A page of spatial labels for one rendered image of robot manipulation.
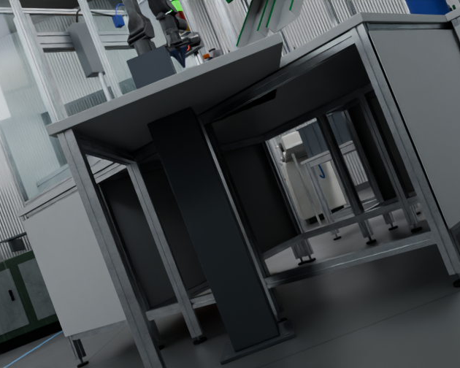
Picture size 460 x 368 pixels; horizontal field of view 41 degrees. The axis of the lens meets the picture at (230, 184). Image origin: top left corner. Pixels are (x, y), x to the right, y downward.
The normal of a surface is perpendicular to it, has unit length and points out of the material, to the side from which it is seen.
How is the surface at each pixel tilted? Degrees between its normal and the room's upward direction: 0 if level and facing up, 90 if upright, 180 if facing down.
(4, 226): 90
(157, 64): 90
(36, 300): 90
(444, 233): 90
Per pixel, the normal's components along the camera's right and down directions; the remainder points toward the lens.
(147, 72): -0.05, -0.04
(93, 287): -0.61, 0.20
